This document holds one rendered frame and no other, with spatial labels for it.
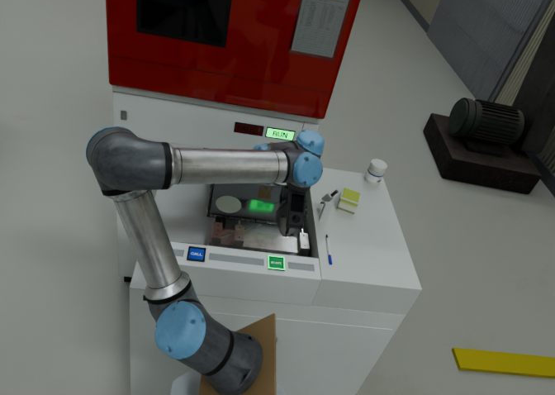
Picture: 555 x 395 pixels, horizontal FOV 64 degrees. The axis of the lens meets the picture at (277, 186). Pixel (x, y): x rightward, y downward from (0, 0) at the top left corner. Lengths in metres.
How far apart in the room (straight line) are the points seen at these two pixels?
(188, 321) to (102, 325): 1.47
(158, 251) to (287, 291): 0.58
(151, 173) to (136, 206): 0.17
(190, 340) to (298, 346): 0.83
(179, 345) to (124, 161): 0.41
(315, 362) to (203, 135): 1.01
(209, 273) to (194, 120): 0.66
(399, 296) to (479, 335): 1.45
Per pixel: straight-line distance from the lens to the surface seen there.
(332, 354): 1.86
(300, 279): 1.47
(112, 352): 2.38
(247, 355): 1.11
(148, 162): 0.88
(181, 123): 1.84
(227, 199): 1.76
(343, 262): 1.56
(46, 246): 2.84
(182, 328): 1.03
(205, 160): 0.92
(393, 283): 1.57
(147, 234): 1.06
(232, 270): 1.44
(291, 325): 1.67
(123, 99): 1.84
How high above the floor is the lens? 2.05
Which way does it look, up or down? 38 degrees down
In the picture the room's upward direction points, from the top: 14 degrees clockwise
